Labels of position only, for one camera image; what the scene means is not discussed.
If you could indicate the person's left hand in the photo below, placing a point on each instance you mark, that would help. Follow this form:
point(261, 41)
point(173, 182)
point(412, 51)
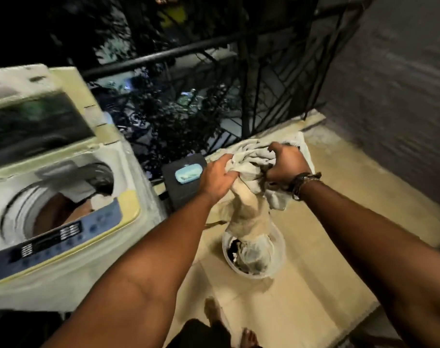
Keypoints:
point(214, 177)

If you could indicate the person's right hand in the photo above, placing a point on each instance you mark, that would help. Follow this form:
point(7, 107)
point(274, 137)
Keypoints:
point(287, 163)

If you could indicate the person's right fingers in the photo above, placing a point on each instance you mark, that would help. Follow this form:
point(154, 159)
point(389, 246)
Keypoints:
point(276, 152)

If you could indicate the person's left thumb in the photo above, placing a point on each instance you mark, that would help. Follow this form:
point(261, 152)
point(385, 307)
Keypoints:
point(231, 175)

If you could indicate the beige wet cloth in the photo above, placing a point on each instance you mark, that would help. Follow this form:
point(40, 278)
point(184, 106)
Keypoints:
point(254, 184)

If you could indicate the person's right forearm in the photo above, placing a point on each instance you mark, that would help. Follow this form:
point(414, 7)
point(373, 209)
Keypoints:
point(383, 250)

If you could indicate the person's left forearm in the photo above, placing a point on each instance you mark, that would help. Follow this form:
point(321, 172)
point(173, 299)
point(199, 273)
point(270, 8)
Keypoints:
point(140, 279)

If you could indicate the light blue soap case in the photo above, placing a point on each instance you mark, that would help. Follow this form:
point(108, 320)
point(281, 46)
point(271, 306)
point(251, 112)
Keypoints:
point(186, 174)

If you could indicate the dark plastic stool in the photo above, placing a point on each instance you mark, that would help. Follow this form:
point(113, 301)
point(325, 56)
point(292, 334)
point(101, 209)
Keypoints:
point(183, 184)

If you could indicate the white plastic bucket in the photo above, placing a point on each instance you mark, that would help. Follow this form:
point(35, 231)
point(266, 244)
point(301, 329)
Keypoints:
point(254, 251)

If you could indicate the dark clothes in bucket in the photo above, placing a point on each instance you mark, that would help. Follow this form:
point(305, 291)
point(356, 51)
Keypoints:
point(249, 255)

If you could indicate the black metal balcony railing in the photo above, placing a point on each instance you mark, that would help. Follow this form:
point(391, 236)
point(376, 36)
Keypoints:
point(220, 86)

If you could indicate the person's left foot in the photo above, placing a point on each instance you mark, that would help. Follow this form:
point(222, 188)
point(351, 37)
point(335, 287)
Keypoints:
point(213, 311)

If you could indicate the person's foot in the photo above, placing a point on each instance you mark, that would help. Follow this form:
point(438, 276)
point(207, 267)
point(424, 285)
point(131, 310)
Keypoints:
point(249, 338)
point(213, 311)

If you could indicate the clothes in washing machine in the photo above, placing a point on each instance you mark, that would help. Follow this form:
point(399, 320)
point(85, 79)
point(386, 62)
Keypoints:
point(75, 202)

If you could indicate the person's dark shorts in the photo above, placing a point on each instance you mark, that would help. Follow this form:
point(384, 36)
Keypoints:
point(200, 335)

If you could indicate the person's right foot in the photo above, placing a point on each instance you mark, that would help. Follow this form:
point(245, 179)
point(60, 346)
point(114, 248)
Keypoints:
point(249, 338)

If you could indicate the white top-load washing machine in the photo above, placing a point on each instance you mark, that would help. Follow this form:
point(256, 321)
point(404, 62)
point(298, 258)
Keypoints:
point(56, 213)

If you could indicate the washing machine lid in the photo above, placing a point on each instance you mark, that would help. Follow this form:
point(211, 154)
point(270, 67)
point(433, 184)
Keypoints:
point(35, 119)

